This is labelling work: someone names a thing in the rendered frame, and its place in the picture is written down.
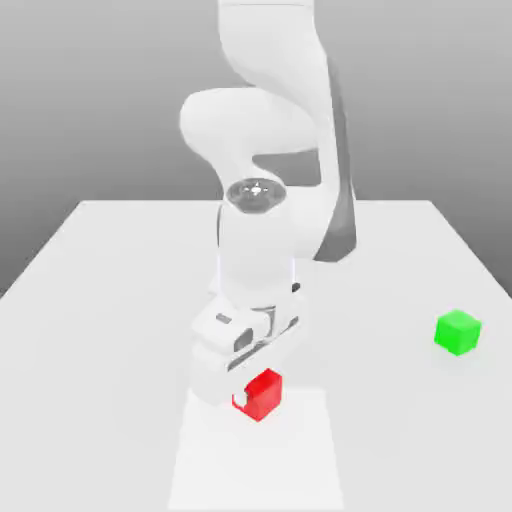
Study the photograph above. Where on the small green cube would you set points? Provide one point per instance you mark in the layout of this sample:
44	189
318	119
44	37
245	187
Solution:
457	331

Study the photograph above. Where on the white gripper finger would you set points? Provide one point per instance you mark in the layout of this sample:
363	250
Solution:
240	396

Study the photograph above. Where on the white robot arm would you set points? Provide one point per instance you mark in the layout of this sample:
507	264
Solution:
260	132

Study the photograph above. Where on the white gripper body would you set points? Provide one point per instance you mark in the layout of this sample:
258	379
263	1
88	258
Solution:
224	372

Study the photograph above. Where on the small red cube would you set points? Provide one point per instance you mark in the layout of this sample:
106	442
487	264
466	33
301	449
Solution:
264	394

